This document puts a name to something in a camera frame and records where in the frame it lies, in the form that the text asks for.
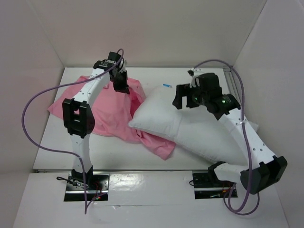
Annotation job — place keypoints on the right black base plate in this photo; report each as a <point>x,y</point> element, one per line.
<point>205,188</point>

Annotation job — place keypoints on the pink satin pillowcase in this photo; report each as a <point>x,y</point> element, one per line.
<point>113,111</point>

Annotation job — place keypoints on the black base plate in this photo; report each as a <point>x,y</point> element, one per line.
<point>205,188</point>
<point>97,188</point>

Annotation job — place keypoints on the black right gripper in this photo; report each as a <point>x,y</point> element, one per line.
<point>187,96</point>

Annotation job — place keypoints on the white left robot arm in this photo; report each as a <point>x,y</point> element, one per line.
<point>78,116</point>

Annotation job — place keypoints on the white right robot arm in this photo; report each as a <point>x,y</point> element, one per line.
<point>263,167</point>

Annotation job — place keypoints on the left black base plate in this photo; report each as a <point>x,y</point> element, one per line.
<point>97,188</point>

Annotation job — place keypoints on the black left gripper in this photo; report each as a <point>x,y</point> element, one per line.
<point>124,87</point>

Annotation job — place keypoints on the white pillow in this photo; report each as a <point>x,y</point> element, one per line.
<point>195,130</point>

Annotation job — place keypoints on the aluminium frame rail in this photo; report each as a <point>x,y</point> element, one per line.
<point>231,80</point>

